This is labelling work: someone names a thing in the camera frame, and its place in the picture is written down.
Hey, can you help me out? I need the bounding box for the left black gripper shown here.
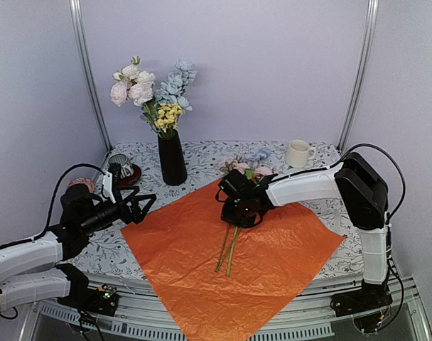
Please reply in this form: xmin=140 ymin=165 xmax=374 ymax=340
xmin=80 ymin=186 xmax=157 ymax=236

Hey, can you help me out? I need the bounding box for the orange yellow wrapping paper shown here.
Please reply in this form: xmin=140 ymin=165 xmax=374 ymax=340
xmin=122 ymin=183 xmax=343 ymax=340

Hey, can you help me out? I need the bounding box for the yellow artificial flower sprig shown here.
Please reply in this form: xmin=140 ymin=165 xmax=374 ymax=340
xmin=154 ymin=103 xmax=183 ymax=139

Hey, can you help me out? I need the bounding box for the pink artificial flower stem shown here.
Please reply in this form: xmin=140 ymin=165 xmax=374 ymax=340
xmin=110 ymin=80 xmax=160 ymax=132

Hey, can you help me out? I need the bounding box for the blue artificial flower stem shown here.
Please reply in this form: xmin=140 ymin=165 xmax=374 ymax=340
xmin=155 ymin=58 xmax=198 ymax=112

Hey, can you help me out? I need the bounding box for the white artificial flower stem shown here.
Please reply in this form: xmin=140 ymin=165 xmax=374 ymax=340
xmin=112 ymin=56 xmax=156 ymax=85

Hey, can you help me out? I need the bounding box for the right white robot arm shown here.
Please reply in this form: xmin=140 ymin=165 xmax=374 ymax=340
xmin=218 ymin=152 xmax=389 ymax=310

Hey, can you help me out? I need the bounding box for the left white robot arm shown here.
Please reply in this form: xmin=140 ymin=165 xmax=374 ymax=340
xmin=0 ymin=184 xmax=156 ymax=316

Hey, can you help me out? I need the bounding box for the tall black vase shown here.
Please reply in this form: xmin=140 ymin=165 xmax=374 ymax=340
xmin=158 ymin=132 xmax=188 ymax=186

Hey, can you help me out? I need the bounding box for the red round coaster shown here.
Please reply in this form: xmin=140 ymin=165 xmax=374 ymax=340
xmin=118 ymin=164 xmax=141 ymax=186

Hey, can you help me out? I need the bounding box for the striped ceramic cup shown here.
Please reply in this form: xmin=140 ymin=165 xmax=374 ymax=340
xmin=108 ymin=153 xmax=134 ymax=179

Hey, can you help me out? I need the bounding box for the floral patterned tablecloth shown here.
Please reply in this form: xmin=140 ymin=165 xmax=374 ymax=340
xmin=59 ymin=141 xmax=387 ymax=285

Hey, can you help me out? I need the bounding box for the white ceramic mug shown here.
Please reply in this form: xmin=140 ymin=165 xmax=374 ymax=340
xmin=285 ymin=140 xmax=316 ymax=168

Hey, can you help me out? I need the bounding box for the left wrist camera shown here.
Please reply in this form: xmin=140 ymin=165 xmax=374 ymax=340
xmin=102 ymin=163 xmax=121 ymax=203

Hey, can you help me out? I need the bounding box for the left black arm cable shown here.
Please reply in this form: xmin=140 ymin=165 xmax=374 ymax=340
xmin=0 ymin=163 xmax=107 ymax=256

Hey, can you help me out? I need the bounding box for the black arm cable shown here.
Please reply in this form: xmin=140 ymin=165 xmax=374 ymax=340
xmin=215 ymin=143 xmax=407 ymax=320
xmin=0 ymin=163 xmax=107 ymax=256

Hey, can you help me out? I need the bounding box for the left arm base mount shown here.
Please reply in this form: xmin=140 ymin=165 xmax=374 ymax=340
xmin=56 ymin=264 xmax=119 ymax=317

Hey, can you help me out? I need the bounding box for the aluminium front rail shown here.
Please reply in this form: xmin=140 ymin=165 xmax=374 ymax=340
xmin=20 ymin=275 xmax=432 ymax=340

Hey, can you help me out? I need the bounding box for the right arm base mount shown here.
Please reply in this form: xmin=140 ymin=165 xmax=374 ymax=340
xmin=330 ymin=281 xmax=393 ymax=317

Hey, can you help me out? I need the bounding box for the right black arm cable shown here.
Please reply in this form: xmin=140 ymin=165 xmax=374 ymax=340
xmin=215 ymin=143 xmax=407 ymax=320

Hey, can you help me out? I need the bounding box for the left aluminium frame post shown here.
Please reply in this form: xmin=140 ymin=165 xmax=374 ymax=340
xmin=69 ymin=0 xmax=112 ymax=152

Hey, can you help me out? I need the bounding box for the aluminium frame post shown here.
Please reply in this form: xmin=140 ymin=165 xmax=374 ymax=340
xmin=337 ymin=0 xmax=379 ymax=151
xmin=69 ymin=0 xmax=112 ymax=152

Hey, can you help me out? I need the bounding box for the right aluminium frame post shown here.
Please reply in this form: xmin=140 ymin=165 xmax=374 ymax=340
xmin=337 ymin=0 xmax=379 ymax=151

